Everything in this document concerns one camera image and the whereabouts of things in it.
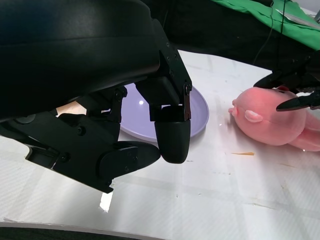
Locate thin dark hanging cable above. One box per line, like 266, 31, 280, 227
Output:
252, 0, 276, 66

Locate pink plush doll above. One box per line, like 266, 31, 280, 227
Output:
228, 86, 320, 153

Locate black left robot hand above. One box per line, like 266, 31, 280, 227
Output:
0, 0, 193, 195

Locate purple round plate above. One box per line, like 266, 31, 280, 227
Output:
119, 83, 210, 143

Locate green cloth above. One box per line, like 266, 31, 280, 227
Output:
211, 0, 320, 52

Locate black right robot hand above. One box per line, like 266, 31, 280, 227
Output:
252, 49, 320, 112

